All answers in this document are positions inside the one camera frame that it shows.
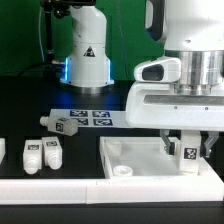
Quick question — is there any fiducial tag sheet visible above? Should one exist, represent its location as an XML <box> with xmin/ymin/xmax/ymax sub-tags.
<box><xmin>50</xmin><ymin>109</ymin><xmax>128</xmax><ymax>128</ymax></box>

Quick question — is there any white block at left edge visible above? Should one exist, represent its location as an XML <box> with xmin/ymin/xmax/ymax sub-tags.
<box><xmin>0</xmin><ymin>138</ymin><xmax>5</xmax><ymax>164</ymax></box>

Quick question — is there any black camera stand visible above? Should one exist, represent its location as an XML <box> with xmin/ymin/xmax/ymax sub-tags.
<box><xmin>39</xmin><ymin>0</ymin><xmax>96</xmax><ymax>63</ymax></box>

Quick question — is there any white obstacle fence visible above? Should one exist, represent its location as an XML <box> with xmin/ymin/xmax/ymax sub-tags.
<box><xmin>0</xmin><ymin>159</ymin><xmax>224</xmax><ymax>205</ymax></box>

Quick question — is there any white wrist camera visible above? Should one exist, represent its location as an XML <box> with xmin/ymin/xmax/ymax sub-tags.
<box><xmin>134</xmin><ymin>56</ymin><xmax>181</xmax><ymax>83</ymax></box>

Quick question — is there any white square tabletop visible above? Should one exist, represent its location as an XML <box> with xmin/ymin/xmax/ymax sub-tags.
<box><xmin>99</xmin><ymin>137</ymin><xmax>180</xmax><ymax>179</ymax></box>

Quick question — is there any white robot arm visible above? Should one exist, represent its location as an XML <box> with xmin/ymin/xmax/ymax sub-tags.
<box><xmin>126</xmin><ymin>0</ymin><xmax>224</xmax><ymax>152</ymax></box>

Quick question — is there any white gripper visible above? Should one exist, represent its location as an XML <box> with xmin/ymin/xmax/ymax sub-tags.
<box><xmin>126</xmin><ymin>82</ymin><xmax>224</xmax><ymax>158</ymax></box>

